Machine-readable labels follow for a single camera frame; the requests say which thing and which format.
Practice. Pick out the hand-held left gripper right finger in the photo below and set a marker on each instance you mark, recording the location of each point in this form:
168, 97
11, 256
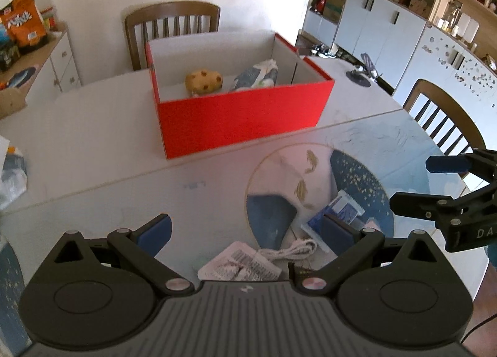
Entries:
337, 234

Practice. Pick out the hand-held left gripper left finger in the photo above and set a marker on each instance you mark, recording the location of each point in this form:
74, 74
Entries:
153, 234

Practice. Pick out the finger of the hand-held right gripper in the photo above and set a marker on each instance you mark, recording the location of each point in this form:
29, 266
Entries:
446, 164
415, 205

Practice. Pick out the small blue packet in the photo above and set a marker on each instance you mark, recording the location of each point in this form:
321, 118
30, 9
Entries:
343, 211

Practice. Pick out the white printed packet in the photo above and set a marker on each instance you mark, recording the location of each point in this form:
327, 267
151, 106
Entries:
240, 264

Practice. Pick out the red cardboard box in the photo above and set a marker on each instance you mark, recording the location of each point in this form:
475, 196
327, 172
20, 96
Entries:
240, 124

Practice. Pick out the yellow plush toy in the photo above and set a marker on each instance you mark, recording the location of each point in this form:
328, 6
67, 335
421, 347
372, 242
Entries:
202, 81

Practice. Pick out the white wet wipes pack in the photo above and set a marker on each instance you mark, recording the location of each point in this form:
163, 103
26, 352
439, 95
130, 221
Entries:
252, 77

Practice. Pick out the marble patterned desktop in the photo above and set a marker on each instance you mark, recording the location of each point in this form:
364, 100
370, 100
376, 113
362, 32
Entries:
97, 155

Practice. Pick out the brown wooden chair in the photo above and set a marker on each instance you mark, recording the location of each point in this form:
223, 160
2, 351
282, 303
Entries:
171, 9
446, 97

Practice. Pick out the metal phone stand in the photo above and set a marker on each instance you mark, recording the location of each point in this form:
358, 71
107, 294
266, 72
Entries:
357, 77

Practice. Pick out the clear plastic bag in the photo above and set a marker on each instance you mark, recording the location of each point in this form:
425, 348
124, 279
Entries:
13, 178

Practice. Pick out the open cardboard box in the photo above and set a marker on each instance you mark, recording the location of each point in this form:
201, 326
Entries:
11, 103

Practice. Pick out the cardboard box in cabinet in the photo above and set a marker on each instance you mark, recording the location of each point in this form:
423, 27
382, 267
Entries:
334, 6

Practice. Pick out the white side cabinet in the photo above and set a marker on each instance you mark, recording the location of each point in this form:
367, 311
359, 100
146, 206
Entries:
62, 62

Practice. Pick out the round blue mat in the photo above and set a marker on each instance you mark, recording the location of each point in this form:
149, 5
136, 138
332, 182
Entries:
23, 77

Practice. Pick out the dark printed box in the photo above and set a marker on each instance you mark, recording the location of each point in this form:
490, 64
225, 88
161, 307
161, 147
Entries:
9, 58

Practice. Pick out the orange snack bag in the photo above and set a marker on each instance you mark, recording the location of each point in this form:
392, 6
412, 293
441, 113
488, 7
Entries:
23, 19

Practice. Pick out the white wooden wall cabinet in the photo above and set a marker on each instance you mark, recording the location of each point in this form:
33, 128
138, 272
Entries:
376, 27

